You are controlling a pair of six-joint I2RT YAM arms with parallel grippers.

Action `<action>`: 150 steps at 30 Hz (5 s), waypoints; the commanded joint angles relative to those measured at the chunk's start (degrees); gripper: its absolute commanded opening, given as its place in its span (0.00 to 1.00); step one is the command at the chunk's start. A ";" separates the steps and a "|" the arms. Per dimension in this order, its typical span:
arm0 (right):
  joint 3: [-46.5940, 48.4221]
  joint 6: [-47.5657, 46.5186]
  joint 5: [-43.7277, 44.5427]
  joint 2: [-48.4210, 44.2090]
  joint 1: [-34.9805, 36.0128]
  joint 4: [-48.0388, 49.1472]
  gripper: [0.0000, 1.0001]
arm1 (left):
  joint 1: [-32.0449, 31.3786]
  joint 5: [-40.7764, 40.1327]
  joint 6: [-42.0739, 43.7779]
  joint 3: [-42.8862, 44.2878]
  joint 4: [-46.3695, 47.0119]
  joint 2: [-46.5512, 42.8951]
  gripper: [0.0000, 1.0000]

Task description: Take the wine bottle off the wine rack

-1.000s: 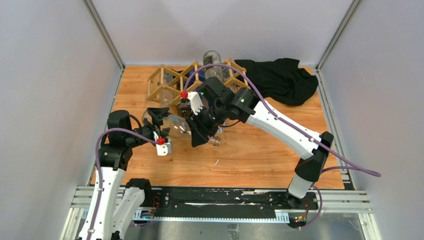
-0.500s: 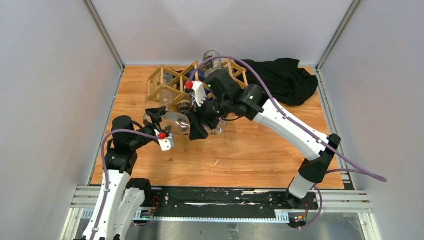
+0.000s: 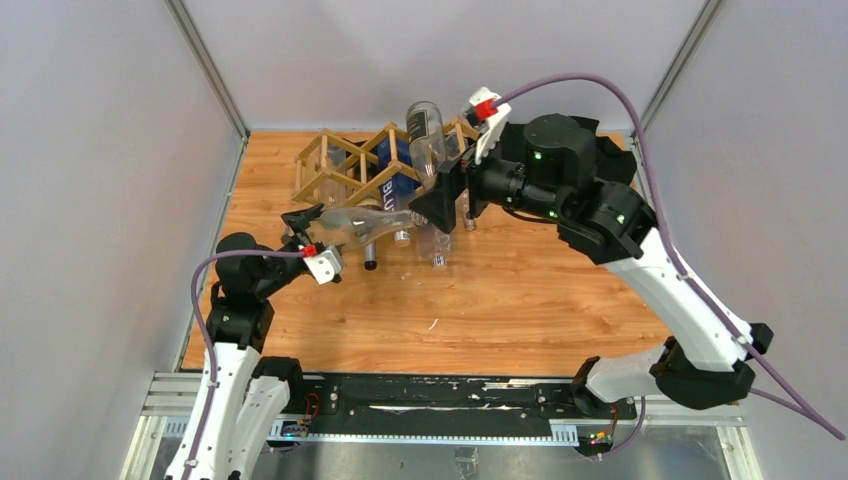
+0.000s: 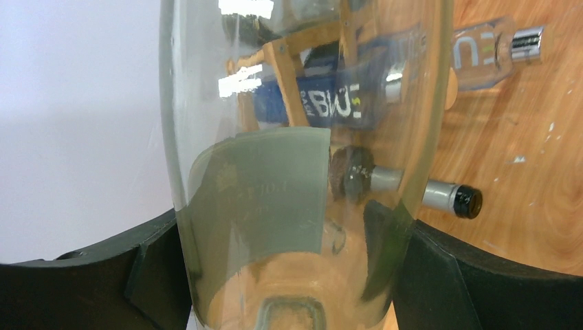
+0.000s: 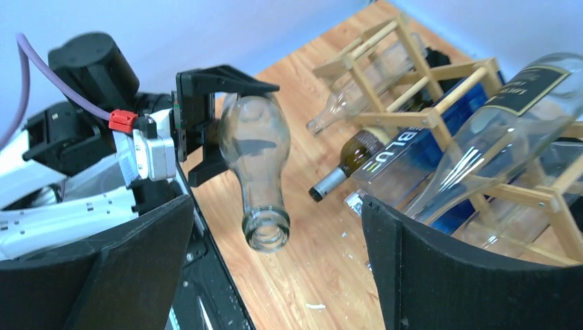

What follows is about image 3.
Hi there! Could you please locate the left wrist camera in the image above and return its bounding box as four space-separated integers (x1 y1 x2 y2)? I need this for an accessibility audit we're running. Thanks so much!
303 245 344 285

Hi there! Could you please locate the blue labelled bottle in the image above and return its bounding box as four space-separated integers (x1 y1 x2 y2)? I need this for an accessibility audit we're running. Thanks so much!
377 138 421 212

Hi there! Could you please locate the dark green wine bottle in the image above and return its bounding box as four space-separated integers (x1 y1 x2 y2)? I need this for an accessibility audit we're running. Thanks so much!
363 242 378 271

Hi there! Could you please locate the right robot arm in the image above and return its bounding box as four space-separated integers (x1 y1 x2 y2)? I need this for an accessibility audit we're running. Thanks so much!
410 114 773 418

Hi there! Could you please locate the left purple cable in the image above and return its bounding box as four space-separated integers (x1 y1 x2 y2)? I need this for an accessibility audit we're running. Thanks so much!
178 248 313 480

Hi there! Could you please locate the clear bottle dark label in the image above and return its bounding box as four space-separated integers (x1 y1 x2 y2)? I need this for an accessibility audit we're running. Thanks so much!
406 101 447 190

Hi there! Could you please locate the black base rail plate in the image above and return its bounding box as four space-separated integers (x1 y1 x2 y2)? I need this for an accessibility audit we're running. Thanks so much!
269 373 638 446

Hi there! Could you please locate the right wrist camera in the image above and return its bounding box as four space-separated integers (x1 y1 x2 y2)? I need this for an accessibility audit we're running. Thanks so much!
462 87 512 165

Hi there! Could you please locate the black cloth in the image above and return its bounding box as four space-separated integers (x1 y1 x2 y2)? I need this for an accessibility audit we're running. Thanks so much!
572 116 637 186

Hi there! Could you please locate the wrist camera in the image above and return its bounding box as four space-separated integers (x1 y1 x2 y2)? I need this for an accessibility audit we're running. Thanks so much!
303 245 344 285
462 87 512 165

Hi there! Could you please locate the clear glass bottle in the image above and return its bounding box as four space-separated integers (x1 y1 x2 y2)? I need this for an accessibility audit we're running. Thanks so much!
307 207 415 251

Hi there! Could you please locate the wooden wine rack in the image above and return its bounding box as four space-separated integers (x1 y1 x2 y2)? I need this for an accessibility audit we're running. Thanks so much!
291 116 495 208

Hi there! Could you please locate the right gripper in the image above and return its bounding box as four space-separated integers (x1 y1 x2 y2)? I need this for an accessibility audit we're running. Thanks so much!
407 125 565 234

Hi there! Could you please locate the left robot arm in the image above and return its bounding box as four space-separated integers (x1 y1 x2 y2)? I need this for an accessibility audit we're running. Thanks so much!
164 204 342 479

